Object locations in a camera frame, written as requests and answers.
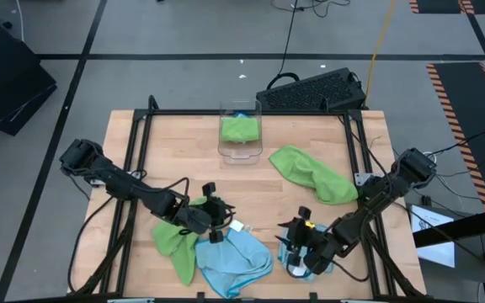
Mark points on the black perforated computer case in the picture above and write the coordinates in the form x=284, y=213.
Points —
x=310, y=90

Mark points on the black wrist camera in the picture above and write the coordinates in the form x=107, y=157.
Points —
x=214, y=212
x=312, y=240

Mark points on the light blue microfiber towel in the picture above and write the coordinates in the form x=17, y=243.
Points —
x=234, y=261
x=282, y=252
x=242, y=114

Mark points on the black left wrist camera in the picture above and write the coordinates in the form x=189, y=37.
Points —
x=214, y=212

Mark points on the black neighbouring rig frame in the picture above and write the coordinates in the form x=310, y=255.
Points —
x=461, y=227

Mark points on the large black floor case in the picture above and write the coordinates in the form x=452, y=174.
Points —
x=6, y=84

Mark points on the clear plastic bin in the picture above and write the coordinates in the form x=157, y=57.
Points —
x=240, y=155

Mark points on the white-screen monitor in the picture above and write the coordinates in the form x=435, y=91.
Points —
x=434, y=252

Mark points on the hazard-striped black floor mat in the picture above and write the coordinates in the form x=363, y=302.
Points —
x=436, y=5
x=465, y=105

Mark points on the white cloth tag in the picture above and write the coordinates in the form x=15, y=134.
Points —
x=298, y=270

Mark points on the white paper hang tag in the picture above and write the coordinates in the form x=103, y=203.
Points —
x=237, y=226

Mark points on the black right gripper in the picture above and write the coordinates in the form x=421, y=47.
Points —
x=322, y=256

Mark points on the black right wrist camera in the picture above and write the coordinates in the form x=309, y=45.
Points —
x=312, y=240

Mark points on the yellow PCB-7 label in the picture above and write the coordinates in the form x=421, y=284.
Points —
x=310, y=224

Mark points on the silver metal bracket plate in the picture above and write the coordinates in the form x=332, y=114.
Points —
x=363, y=179

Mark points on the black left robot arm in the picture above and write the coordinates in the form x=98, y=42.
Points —
x=126, y=185

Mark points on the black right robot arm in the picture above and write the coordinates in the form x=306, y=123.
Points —
x=377, y=198

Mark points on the green microfiber towel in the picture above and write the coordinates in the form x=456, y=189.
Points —
x=310, y=172
x=240, y=130
x=179, y=261

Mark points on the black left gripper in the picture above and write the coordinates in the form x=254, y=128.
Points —
x=192, y=221

